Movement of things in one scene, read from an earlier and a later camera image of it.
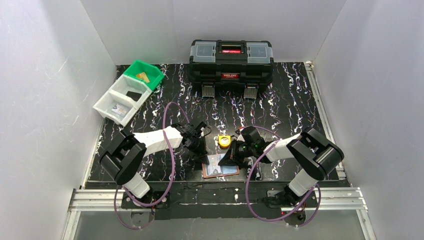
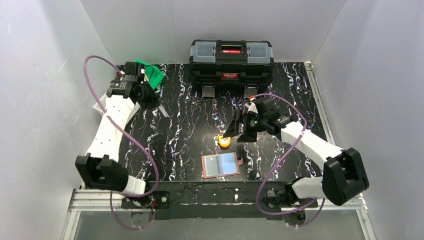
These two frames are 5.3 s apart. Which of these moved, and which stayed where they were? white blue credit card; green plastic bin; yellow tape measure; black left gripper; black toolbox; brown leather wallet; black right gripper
Moved: black right gripper; white blue credit card; black left gripper
Stayed: black toolbox; yellow tape measure; green plastic bin; brown leather wallet
